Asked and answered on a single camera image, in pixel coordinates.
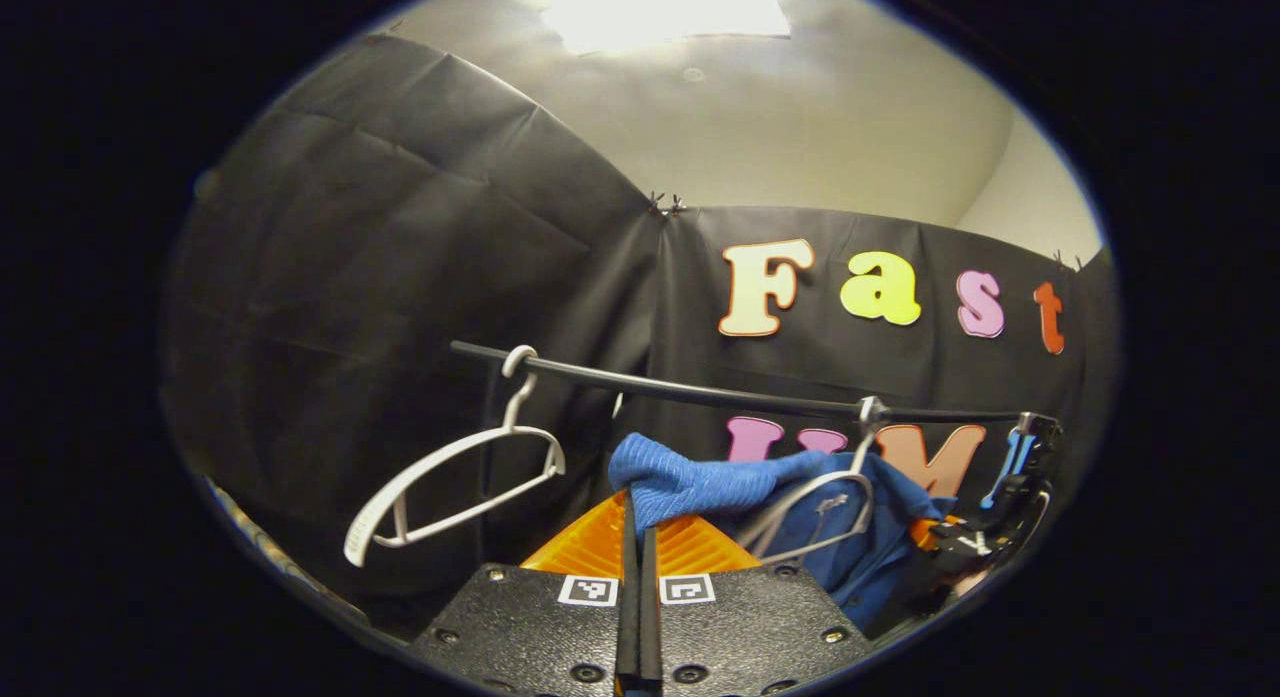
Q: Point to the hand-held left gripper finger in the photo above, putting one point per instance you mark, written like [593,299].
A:
[628,627]
[650,627]

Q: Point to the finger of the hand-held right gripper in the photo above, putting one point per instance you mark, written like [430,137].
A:
[930,535]

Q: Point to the blue shirt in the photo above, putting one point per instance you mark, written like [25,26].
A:
[700,482]

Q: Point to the white hanger with taped hook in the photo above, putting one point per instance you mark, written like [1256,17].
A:
[810,490]

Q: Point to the black clothes rack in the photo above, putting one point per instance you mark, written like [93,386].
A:
[700,390]

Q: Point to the plain white hanger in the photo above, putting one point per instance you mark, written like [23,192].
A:
[440,463]

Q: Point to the ceiling light panel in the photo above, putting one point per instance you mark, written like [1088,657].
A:
[660,12]

